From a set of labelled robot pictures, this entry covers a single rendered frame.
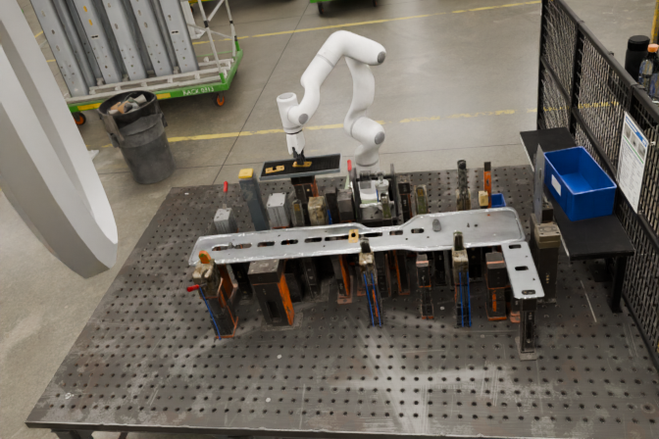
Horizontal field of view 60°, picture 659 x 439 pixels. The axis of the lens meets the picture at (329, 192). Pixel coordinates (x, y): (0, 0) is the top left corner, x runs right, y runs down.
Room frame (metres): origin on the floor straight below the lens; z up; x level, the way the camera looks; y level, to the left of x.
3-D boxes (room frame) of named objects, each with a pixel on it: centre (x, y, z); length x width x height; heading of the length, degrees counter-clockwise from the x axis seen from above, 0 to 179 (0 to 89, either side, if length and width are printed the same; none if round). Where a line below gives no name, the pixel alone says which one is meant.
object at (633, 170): (1.56, -1.04, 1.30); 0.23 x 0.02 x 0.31; 169
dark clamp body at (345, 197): (2.05, -0.07, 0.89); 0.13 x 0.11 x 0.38; 169
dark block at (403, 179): (2.02, -0.32, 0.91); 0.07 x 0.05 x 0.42; 169
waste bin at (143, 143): (4.56, 1.51, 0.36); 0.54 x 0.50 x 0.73; 165
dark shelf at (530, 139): (1.88, -0.98, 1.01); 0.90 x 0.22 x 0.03; 169
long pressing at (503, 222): (1.84, -0.04, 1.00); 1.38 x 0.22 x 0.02; 79
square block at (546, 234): (1.58, -0.76, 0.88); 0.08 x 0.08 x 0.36; 79
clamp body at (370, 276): (1.66, -0.09, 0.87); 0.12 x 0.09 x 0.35; 169
